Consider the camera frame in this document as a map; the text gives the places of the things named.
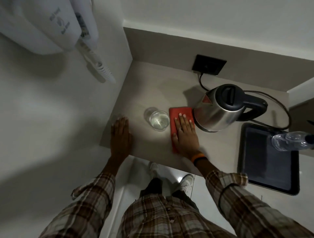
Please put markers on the person's left hand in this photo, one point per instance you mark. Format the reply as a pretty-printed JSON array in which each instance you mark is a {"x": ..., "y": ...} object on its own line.
[{"x": 120, "y": 139}]

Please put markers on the person's right hand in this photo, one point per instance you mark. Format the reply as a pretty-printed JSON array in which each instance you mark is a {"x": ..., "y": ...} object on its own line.
[{"x": 187, "y": 139}]

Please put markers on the person's right thumb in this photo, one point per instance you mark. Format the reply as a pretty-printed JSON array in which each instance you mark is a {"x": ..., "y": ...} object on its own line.
[{"x": 175, "y": 139}]

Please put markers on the person's right middle finger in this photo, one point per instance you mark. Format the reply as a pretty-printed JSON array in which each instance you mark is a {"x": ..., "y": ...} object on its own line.
[{"x": 181, "y": 121}]

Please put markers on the person's right little finger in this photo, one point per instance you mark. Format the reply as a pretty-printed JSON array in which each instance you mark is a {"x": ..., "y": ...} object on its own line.
[{"x": 191, "y": 125}]

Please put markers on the person's left fingers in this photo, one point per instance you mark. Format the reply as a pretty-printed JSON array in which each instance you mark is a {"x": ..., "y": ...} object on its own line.
[{"x": 120, "y": 126}]

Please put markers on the red cleaning cloth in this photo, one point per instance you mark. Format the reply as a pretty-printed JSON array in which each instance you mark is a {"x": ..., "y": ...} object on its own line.
[{"x": 177, "y": 112}]

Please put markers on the person's right forearm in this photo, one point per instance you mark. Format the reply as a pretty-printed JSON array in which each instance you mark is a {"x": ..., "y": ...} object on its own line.
[{"x": 205, "y": 168}]

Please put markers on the person's left forearm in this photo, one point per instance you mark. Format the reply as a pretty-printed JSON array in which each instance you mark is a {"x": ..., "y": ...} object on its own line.
[{"x": 114, "y": 165}]

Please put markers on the clear glass of water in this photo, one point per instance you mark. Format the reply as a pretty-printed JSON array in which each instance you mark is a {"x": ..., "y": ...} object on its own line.
[{"x": 159, "y": 120}]

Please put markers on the orange wristband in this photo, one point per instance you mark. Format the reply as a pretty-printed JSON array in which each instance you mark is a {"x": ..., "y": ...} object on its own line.
[{"x": 197, "y": 156}]

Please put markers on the stainless steel electric kettle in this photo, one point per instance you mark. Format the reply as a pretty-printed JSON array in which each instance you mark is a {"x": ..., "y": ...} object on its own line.
[{"x": 215, "y": 110}]

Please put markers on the black wristband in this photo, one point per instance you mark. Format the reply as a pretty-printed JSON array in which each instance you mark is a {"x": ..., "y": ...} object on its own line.
[{"x": 200, "y": 160}]

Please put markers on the white left shoe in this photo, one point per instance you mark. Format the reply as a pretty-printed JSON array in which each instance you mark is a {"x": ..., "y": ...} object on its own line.
[{"x": 153, "y": 168}]

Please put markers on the white shoe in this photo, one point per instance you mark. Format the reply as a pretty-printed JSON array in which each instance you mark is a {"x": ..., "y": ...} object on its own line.
[
  {"x": 153, "y": 168},
  {"x": 187, "y": 182}
]

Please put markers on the white right shoe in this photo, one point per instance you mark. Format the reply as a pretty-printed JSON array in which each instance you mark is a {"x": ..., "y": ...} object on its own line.
[{"x": 187, "y": 182}]

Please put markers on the black trousers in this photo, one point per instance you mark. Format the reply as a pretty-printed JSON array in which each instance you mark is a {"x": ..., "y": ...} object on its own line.
[{"x": 155, "y": 187}]

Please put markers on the brown plaid shirt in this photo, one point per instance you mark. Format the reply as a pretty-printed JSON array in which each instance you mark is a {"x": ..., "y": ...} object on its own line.
[{"x": 162, "y": 218}]

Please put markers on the black rectangular tray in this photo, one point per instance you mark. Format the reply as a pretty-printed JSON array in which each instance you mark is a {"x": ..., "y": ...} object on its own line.
[{"x": 267, "y": 161}]

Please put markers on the clear plastic water bottle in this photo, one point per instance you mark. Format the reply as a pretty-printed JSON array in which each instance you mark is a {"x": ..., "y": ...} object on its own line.
[{"x": 287, "y": 141}]

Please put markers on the black wall socket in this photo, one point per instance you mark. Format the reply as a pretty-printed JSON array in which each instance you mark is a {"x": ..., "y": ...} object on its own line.
[{"x": 209, "y": 64}]

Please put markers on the white wall-mounted hair dryer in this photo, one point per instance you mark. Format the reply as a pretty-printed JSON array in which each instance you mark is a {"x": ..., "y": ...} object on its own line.
[{"x": 41, "y": 24}]

